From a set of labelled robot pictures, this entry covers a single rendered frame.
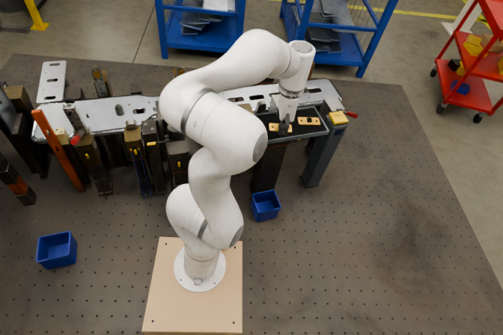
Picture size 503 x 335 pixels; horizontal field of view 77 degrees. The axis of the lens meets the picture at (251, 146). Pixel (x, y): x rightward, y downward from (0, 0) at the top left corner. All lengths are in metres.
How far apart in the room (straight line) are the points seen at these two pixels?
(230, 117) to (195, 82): 0.10
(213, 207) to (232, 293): 0.52
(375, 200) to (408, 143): 0.50
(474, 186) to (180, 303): 2.59
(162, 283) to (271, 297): 0.42
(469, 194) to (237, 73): 2.71
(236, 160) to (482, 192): 2.79
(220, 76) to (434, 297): 1.31
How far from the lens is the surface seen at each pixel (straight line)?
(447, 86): 3.72
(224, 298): 1.23
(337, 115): 1.29
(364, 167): 1.79
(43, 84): 1.70
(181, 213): 0.90
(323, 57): 3.42
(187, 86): 0.60
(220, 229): 0.83
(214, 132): 0.56
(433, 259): 1.68
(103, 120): 1.45
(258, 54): 0.60
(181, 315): 1.21
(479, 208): 3.08
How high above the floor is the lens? 1.99
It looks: 50 degrees down
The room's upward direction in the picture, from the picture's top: 10 degrees clockwise
